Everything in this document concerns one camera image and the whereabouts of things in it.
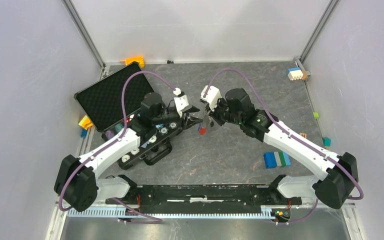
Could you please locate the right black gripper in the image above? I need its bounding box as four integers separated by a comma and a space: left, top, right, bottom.
205, 95, 243, 126

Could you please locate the keyring with blue red tags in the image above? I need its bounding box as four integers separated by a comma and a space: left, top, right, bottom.
198, 123, 211, 135

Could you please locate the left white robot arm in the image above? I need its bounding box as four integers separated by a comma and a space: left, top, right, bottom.
54, 92, 203, 212

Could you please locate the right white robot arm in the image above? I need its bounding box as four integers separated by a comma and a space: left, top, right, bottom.
200, 86, 359, 209

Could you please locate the blue green white brick stack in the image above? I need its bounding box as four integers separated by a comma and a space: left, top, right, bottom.
263, 151, 291, 169

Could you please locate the orange toy brick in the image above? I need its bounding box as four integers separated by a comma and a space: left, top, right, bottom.
124, 56, 145, 68

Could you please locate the black poker chip case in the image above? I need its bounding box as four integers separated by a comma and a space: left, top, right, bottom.
74, 63, 182, 170

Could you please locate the wooden letter H cube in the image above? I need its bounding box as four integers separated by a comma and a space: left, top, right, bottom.
300, 132, 307, 139

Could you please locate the blue white brown brick stack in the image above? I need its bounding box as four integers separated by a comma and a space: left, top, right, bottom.
287, 67, 308, 81

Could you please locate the yellow orange brick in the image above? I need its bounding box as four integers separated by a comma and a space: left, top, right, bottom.
78, 115, 93, 130

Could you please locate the small blue block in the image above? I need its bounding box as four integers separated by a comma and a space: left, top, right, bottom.
80, 129, 88, 139

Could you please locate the teal cube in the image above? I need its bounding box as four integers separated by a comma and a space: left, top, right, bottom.
322, 136, 331, 147

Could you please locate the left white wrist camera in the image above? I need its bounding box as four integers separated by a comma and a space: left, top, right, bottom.
173, 87, 192, 117

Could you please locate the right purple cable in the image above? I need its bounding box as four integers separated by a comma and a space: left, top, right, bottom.
203, 68, 365, 201

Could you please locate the purple cable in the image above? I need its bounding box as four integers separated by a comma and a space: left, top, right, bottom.
203, 68, 365, 201
57, 70, 180, 212

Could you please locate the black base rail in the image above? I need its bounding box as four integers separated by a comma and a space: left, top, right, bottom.
117, 174, 302, 214

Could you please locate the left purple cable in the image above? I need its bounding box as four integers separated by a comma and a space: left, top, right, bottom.
57, 70, 180, 212

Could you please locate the white slotted cable duct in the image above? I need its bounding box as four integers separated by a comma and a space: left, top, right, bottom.
67, 205, 275, 220

